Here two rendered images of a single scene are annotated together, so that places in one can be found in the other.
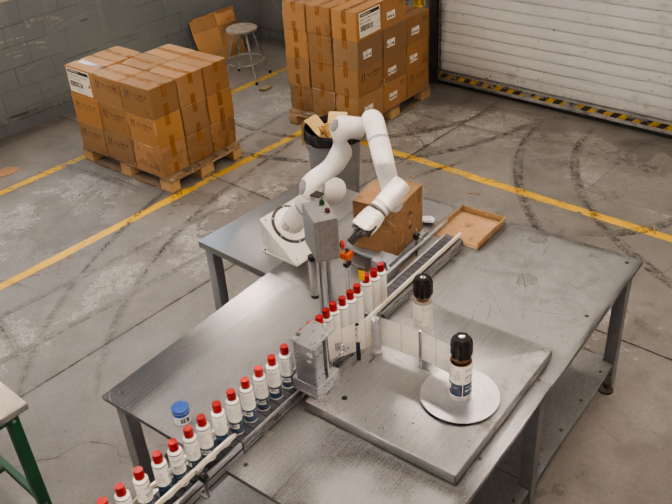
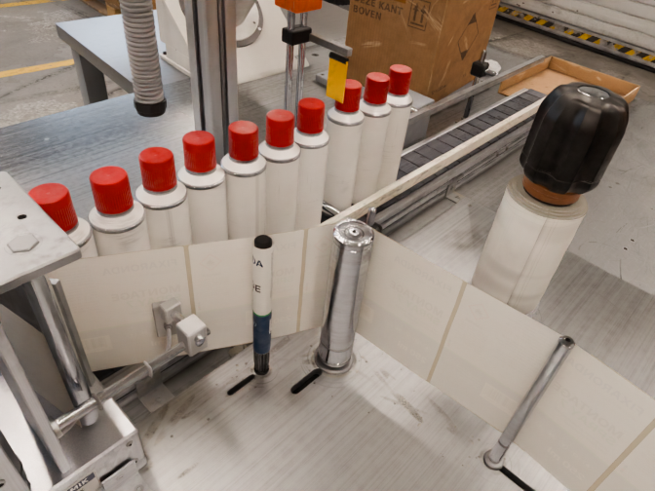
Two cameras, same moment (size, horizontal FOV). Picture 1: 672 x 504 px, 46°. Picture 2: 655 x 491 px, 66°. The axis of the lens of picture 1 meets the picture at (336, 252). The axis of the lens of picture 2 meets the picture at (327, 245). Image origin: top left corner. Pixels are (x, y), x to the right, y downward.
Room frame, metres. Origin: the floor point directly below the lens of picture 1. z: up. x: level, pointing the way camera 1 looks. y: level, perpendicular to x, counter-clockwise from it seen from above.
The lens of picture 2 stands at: (2.17, -0.12, 1.35)
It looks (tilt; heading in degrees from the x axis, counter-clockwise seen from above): 40 degrees down; 0
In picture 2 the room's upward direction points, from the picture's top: 7 degrees clockwise
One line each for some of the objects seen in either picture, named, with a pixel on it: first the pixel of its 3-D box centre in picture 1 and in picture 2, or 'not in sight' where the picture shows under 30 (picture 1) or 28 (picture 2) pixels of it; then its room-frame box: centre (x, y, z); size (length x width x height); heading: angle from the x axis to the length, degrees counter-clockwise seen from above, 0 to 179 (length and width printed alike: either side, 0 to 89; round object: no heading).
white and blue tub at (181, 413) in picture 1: (181, 413); not in sight; (2.28, 0.65, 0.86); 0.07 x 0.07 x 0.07
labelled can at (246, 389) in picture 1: (247, 399); not in sight; (2.20, 0.37, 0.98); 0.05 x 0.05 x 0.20
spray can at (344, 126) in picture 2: (366, 293); (341, 151); (2.82, -0.12, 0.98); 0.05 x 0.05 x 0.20
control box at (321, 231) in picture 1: (321, 230); not in sight; (2.72, 0.05, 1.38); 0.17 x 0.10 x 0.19; 16
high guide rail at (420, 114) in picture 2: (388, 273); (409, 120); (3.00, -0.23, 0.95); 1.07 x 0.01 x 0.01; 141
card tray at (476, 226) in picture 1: (469, 226); (569, 89); (3.53, -0.71, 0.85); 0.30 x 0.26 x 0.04; 141
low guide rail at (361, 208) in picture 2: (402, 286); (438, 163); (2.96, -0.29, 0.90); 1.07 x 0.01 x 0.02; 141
